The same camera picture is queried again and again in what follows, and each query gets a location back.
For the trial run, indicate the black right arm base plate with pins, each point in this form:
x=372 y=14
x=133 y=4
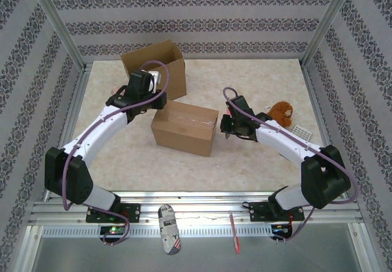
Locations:
x=260 y=212

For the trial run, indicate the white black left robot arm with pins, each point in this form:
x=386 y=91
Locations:
x=92 y=134

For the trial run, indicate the long cardboard box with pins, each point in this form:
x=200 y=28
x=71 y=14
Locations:
x=173 y=79

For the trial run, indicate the controller board with led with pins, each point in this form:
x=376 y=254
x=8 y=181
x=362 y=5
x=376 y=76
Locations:
x=114 y=230
x=281 y=230

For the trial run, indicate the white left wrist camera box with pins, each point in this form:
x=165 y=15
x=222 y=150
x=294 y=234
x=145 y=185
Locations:
x=155 y=80

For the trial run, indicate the tall cardboard box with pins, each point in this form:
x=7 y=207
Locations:
x=183 y=137

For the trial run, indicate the perforated metal strip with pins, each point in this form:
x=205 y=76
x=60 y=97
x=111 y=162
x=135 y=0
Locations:
x=199 y=231

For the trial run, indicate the aluminium enclosure frame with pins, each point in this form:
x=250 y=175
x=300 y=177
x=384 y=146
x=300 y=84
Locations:
x=196 y=196

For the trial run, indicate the left controller board with LED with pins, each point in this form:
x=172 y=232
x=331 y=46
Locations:
x=114 y=230

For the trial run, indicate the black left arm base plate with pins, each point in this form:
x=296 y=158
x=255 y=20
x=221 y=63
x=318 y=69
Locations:
x=131 y=212

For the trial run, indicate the brown plush monkey toy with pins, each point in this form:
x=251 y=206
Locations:
x=281 y=112

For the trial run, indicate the thin red pen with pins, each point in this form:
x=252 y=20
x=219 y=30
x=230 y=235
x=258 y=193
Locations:
x=235 y=235

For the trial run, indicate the right controller board with LED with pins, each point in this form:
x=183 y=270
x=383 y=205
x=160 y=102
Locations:
x=281 y=230

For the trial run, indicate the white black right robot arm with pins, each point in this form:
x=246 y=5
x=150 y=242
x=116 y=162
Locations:
x=284 y=140

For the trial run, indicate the white grey calculator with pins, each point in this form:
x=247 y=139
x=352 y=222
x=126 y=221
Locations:
x=303 y=132

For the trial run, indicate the newspaper print fingerboard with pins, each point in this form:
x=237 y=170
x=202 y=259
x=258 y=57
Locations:
x=168 y=229

